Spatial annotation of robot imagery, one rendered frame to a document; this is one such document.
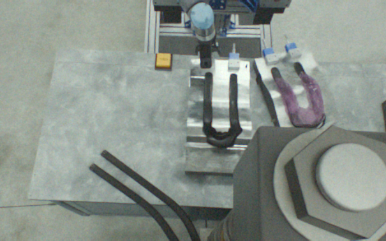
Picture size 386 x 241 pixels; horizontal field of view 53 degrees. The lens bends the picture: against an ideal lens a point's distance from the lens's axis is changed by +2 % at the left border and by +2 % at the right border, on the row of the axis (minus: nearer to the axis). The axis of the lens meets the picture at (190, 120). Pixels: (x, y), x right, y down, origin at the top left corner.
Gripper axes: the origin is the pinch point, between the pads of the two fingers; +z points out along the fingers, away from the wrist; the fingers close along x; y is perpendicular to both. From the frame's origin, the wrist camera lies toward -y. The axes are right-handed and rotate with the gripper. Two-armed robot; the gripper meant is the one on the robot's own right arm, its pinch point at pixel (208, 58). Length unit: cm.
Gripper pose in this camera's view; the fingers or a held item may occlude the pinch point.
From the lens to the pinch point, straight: 164.3
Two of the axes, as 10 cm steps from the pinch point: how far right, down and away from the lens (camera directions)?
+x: -9.9, -0.1, 1.3
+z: 1.2, 2.2, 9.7
